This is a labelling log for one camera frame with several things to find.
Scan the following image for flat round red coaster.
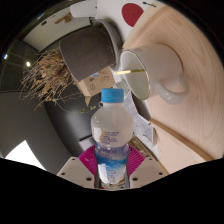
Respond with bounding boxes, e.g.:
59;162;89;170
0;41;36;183
121;2;145;28

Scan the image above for grey plant saucer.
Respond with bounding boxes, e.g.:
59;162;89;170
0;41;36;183
93;19;124;72

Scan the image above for brown cardboard box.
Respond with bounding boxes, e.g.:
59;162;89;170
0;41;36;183
76;68;116;98

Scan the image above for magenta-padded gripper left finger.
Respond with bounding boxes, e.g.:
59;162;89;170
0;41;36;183
56;145;99;189

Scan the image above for white shell chair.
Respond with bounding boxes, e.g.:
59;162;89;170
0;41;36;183
69;0;99;18

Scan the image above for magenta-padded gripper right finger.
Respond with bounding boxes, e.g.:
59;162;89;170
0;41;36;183
126;145;169;189

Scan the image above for light plywood board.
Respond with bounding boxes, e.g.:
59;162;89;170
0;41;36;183
123;4;224;174

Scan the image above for white ceramic mug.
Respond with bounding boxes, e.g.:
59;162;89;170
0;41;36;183
119;44;190;106

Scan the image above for printed paper sheets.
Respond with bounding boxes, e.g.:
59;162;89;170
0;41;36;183
123;91;158;148

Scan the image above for wooden human figure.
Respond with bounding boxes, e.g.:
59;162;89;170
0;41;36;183
54;13;74;25

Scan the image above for grey pot with dried plant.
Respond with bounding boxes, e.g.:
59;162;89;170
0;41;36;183
21;26;118;111

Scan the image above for blue-capped clear water bottle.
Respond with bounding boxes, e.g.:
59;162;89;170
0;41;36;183
90;88;135;186

